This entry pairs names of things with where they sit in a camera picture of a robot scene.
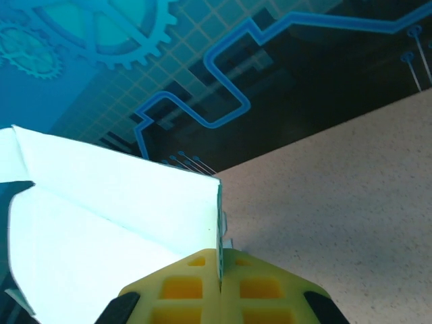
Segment light blue paper box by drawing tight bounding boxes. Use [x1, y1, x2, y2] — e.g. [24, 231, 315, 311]
[0, 124, 234, 324]

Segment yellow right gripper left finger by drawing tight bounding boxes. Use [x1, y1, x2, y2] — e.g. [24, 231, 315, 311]
[96, 248, 222, 324]

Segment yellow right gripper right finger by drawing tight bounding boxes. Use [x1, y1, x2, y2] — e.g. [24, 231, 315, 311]
[221, 248, 350, 324]

